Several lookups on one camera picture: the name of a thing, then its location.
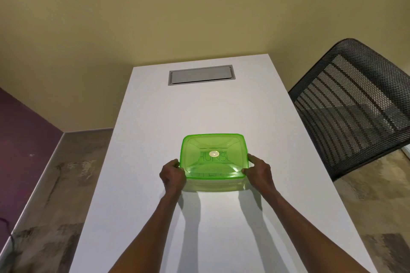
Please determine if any person's left hand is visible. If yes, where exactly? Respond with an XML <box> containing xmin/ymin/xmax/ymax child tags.
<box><xmin>159</xmin><ymin>158</ymin><xmax>187</xmax><ymax>198</ymax></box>

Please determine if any person's right hand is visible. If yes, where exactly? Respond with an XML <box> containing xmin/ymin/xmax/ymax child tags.
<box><xmin>241</xmin><ymin>154</ymin><xmax>277</xmax><ymax>200</ymax></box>

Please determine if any clear plastic container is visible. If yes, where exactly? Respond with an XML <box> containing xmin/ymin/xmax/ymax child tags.
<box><xmin>182</xmin><ymin>177</ymin><xmax>252</xmax><ymax>193</ymax></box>

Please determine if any green plastic lid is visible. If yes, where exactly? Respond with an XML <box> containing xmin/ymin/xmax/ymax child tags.
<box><xmin>179</xmin><ymin>134</ymin><xmax>252</xmax><ymax>181</ymax></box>

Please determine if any person's left forearm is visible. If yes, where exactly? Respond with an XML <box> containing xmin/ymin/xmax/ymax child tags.
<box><xmin>107</xmin><ymin>191</ymin><xmax>183</xmax><ymax>273</ymax></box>

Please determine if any person's right forearm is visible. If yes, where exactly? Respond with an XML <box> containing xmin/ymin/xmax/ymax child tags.
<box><xmin>262</xmin><ymin>189</ymin><xmax>380</xmax><ymax>273</ymax></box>

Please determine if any black mesh office chair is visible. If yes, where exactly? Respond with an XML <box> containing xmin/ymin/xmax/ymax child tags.
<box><xmin>287</xmin><ymin>38</ymin><xmax>410</xmax><ymax>182</ymax></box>

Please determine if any grey table cable hatch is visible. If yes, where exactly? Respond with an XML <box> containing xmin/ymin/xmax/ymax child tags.
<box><xmin>168</xmin><ymin>64</ymin><xmax>237</xmax><ymax>87</ymax></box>

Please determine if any black power cable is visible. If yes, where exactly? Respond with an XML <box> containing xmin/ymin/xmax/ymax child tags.
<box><xmin>0</xmin><ymin>217</ymin><xmax>17</xmax><ymax>251</ymax></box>

